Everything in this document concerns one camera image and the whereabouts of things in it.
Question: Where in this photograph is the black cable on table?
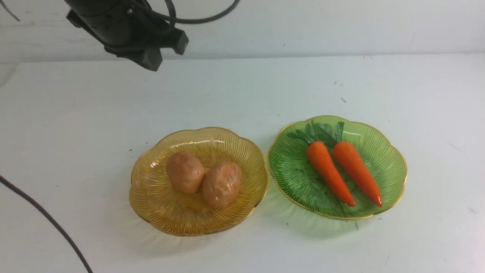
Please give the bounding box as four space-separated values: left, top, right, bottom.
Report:
0 174 94 273

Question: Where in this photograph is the black camera cable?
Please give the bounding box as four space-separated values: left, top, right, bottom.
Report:
129 0 241 25

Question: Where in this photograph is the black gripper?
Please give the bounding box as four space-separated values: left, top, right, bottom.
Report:
66 0 189 72

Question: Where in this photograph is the green ribbed glass plate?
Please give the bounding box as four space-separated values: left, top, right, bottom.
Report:
267 115 408 221

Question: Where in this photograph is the orange carrot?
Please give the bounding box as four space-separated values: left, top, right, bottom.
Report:
286 121 356 207

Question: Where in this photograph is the orange carrot one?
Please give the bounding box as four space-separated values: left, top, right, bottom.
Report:
312 122 383 207

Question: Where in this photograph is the amber ribbed glass plate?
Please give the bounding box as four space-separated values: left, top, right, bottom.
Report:
129 127 269 237

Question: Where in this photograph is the brown potato one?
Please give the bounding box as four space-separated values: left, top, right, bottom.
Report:
202 162 242 210
165 151 205 194

